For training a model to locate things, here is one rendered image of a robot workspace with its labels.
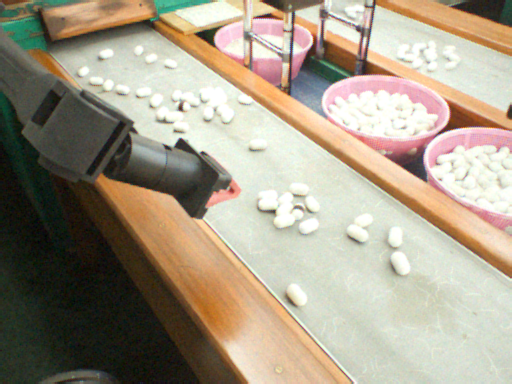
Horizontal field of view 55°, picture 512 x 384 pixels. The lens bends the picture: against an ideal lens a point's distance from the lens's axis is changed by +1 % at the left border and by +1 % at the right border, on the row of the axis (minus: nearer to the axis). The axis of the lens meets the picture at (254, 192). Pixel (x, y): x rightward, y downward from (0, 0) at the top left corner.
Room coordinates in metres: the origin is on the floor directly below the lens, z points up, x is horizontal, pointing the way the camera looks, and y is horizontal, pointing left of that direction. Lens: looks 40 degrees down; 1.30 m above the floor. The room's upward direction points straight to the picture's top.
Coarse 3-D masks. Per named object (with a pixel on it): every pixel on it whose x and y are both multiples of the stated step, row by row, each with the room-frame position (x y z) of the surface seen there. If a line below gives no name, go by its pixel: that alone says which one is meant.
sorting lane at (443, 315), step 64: (64, 64) 1.17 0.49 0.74; (128, 64) 1.17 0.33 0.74; (192, 64) 1.18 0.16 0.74; (192, 128) 0.87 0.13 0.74; (256, 128) 0.87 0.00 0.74; (256, 192) 0.66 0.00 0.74; (320, 192) 0.66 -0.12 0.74; (384, 192) 0.66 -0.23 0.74; (256, 256) 0.51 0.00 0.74; (320, 256) 0.51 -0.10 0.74; (384, 256) 0.51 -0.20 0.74; (448, 256) 0.51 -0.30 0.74; (320, 320) 0.39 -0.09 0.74; (384, 320) 0.39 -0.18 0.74; (448, 320) 0.39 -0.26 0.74
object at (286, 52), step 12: (252, 0) 1.12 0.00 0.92; (252, 12) 1.12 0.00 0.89; (252, 24) 1.12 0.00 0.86; (288, 24) 0.99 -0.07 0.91; (252, 36) 1.10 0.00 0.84; (288, 36) 0.99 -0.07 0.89; (252, 48) 1.12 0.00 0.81; (276, 48) 1.03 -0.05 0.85; (288, 48) 0.99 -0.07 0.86; (252, 60) 1.12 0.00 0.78; (288, 60) 0.99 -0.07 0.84; (252, 72) 1.12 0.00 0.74; (288, 72) 1.00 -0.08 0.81; (288, 84) 1.00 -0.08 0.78
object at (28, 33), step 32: (160, 0) 1.44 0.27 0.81; (192, 0) 1.50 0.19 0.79; (32, 32) 1.22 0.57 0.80; (96, 32) 1.38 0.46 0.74; (128, 32) 1.38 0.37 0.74; (0, 96) 1.15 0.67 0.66; (0, 128) 1.55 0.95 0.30; (32, 160) 1.19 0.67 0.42; (32, 192) 1.38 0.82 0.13; (64, 224) 1.20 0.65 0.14
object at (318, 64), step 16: (368, 0) 1.14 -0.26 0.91; (320, 16) 1.26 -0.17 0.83; (336, 16) 1.22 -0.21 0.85; (368, 16) 1.13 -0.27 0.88; (320, 32) 1.26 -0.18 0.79; (368, 32) 1.14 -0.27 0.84; (320, 48) 1.26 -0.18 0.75; (368, 48) 1.13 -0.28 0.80; (320, 64) 1.24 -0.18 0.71; (336, 64) 1.23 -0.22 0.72; (336, 80) 1.19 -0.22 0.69
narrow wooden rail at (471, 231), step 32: (160, 32) 1.37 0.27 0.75; (224, 64) 1.12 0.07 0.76; (256, 96) 0.98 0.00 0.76; (288, 96) 0.96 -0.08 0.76; (320, 128) 0.83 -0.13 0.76; (352, 160) 0.73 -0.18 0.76; (384, 160) 0.72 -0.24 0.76; (416, 192) 0.63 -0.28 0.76; (448, 224) 0.56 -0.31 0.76; (480, 224) 0.55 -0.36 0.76; (480, 256) 0.50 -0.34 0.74
